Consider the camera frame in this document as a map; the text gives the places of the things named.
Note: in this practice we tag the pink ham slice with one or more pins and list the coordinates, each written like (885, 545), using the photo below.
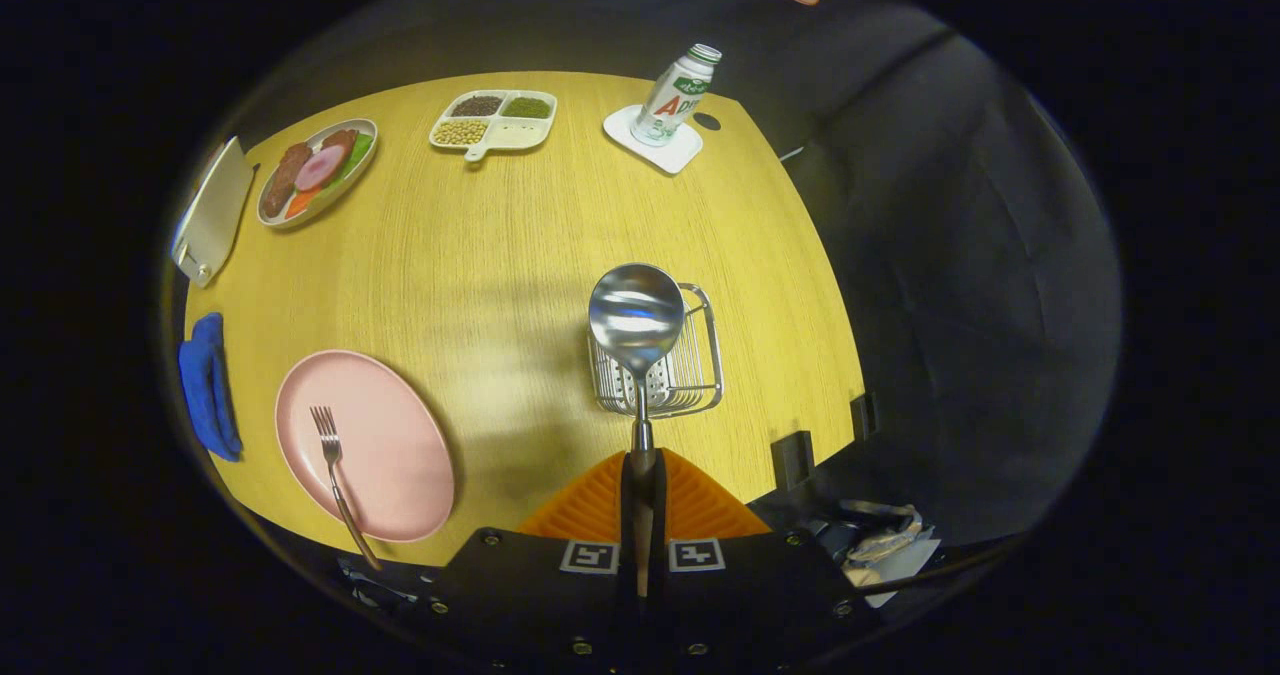
(320, 167)

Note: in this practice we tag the black table clamp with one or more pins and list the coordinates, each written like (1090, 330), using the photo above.
(793, 460)
(863, 415)

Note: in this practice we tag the orange carrot slice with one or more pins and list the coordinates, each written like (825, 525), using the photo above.
(300, 203)

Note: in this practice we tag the white square coaster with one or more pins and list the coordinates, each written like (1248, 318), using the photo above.
(675, 153)

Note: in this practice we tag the black table grommet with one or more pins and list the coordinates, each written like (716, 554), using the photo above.
(707, 121)

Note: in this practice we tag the crumpled beige cloth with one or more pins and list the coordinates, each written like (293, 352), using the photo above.
(885, 545)

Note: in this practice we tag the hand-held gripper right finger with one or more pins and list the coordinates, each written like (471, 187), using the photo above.
(750, 585)

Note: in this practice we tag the white oval food plate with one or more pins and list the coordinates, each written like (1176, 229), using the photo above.
(335, 195)

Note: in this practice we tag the white plastic drink bottle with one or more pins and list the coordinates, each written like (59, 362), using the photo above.
(672, 100)

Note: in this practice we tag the white divided bean dish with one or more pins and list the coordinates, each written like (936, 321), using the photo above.
(515, 133)

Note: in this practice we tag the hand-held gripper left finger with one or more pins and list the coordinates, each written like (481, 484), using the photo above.
(540, 585)

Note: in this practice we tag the white toaster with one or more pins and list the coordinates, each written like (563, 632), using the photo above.
(215, 210)

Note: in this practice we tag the blue towel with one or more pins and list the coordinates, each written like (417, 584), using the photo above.
(207, 385)

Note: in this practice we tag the pink round plate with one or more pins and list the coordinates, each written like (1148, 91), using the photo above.
(385, 455)

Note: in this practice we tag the green lettuce leaf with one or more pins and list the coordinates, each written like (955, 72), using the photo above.
(357, 153)

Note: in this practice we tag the brown meat patty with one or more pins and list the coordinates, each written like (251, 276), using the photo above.
(285, 177)

